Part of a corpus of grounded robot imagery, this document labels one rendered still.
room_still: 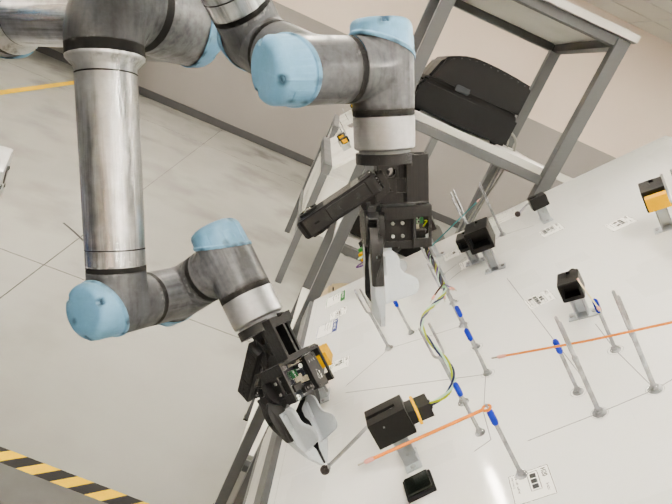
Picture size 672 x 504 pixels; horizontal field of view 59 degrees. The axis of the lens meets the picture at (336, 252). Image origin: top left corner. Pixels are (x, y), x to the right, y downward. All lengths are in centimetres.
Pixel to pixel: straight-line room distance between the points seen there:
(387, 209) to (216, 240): 25
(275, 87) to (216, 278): 30
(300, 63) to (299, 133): 757
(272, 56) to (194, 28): 27
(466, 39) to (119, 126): 767
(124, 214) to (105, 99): 14
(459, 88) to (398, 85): 102
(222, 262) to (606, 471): 53
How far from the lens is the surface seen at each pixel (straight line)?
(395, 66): 71
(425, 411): 84
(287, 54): 64
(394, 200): 74
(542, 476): 78
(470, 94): 175
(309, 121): 818
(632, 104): 911
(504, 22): 224
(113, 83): 79
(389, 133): 71
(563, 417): 85
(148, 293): 82
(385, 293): 73
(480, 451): 85
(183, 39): 89
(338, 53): 67
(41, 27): 109
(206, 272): 84
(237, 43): 76
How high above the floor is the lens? 152
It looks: 17 degrees down
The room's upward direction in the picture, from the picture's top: 24 degrees clockwise
